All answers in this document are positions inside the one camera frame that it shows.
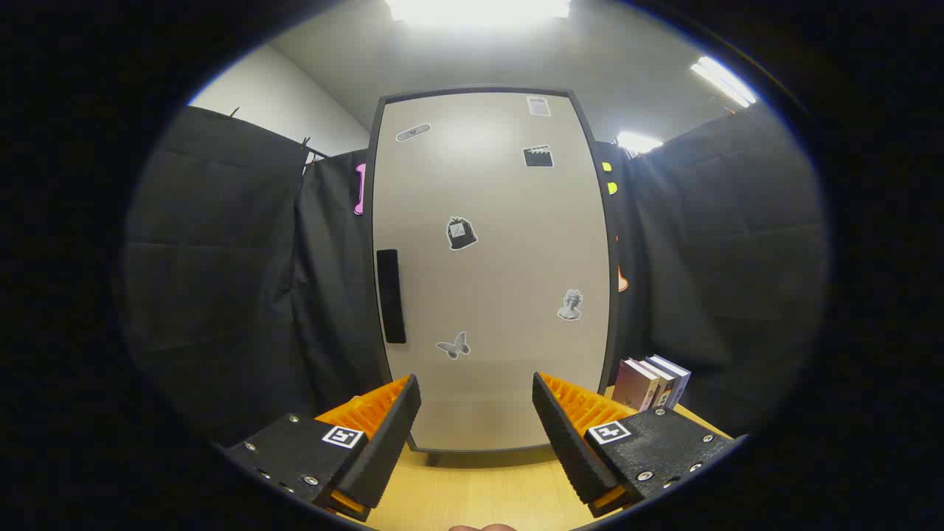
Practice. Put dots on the mauve book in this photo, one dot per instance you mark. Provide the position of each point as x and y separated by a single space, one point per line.
633 385

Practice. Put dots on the black backdrop cloth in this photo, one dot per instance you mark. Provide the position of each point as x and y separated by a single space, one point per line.
221 258

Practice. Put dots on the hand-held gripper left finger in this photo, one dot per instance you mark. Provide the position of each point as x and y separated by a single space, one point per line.
387 442

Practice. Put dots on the small ceiling light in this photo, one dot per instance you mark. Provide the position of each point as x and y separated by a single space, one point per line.
638 141

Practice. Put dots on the white and brown book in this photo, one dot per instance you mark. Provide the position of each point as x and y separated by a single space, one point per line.
662 383

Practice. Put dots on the dark grey cabinet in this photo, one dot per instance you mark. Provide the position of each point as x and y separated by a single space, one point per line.
613 310

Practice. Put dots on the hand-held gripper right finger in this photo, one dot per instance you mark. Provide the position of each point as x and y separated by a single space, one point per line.
568 442

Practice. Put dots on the large ceiling light panel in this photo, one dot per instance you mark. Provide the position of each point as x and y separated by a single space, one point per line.
479 9

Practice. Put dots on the long ceiling light strip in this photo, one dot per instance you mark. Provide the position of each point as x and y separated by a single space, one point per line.
723 81

